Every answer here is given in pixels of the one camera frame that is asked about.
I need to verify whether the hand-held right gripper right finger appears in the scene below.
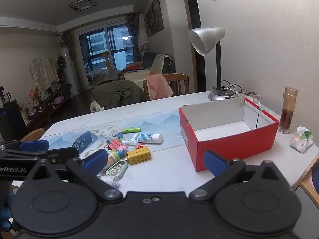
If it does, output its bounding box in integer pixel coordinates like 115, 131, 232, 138
189, 151, 287, 201

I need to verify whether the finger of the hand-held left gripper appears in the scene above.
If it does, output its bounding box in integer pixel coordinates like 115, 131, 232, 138
0, 140, 50, 153
35, 147, 81, 171

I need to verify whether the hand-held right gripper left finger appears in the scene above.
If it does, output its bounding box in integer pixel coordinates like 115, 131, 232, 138
26, 149, 124, 203

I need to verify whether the red cardboard box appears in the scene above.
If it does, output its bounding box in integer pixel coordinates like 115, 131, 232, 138
179, 96, 280, 172

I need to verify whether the clear toothpick jar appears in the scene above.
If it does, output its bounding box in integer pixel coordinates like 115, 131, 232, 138
102, 150, 122, 173

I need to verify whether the green oval case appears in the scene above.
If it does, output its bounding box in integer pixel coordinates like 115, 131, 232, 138
105, 159, 129, 179

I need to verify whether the pink binder clip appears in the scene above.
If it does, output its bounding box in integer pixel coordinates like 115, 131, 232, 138
107, 139, 123, 151

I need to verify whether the pink pig toy figure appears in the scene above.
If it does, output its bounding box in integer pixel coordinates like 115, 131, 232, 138
117, 142, 128, 158

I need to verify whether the small yellow box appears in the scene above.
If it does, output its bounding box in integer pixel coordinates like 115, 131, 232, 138
127, 146, 152, 165

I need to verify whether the white blue toothpaste tube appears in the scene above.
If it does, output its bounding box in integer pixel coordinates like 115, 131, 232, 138
130, 132, 163, 144

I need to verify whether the person's left hand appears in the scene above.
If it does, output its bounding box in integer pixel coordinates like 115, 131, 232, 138
0, 191, 16, 232

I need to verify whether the orange wooden chair back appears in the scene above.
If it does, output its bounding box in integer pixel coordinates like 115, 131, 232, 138
21, 128, 46, 142

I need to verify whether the black water dispenser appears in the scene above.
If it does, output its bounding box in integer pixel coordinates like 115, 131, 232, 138
0, 86, 30, 140

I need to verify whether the dark tv cabinet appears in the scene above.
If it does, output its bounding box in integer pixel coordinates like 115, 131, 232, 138
15, 84, 73, 130

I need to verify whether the floral patterned cloth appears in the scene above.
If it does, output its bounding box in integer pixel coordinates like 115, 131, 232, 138
90, 99, 105, 114

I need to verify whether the olive green jacket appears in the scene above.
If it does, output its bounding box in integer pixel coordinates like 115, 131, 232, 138
92, 80, 145, 110

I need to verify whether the small clear glass cup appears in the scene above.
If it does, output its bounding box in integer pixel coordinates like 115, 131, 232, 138
252, 95, 264, 111

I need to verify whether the hanging floral garment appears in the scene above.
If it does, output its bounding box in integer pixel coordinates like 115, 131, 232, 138
29, 54, 60, 90

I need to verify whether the white standing air conditioner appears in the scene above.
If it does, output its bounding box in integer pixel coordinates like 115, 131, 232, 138
59, 47, 79, 93

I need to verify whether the tall jar of brown liquid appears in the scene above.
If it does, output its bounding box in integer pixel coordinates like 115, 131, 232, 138
277, 86, 299, 134

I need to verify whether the wooden dining chair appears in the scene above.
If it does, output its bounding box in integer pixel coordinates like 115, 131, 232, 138
143, 73, 189, 101

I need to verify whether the crumpled white wrapper packet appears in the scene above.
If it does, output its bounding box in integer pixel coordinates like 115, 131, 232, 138
289, 126, 314, 154

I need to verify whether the sofa with cushions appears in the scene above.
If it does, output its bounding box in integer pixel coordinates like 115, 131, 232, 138
119, 52, 176, 86

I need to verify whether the pink cloth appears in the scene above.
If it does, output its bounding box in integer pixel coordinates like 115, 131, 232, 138
146, 74, 173, 100

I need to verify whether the glass balcony door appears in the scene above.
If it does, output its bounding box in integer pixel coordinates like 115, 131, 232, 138
78, 23, 136, 86

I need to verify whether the beige blanket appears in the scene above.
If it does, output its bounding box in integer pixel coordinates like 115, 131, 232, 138
149, 54, 173, 76

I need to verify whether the silver desk lamp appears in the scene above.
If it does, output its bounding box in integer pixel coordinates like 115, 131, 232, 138
188, 26, 243, 102

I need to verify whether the grey curtain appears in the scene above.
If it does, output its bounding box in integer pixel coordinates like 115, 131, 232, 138
124, 12, 142, 64

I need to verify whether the square ceiling light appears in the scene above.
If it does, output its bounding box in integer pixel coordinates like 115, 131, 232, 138
68, 0, 98, 12

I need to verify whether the black lamp cable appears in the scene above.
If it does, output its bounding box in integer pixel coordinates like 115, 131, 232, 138
219, 80, 253, 98

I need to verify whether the wooden door frame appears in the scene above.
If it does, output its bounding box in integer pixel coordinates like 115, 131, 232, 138
180, 0, 206, 93

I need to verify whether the dark wall painting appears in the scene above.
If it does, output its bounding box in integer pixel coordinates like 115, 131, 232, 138
144, 0, 164, 37

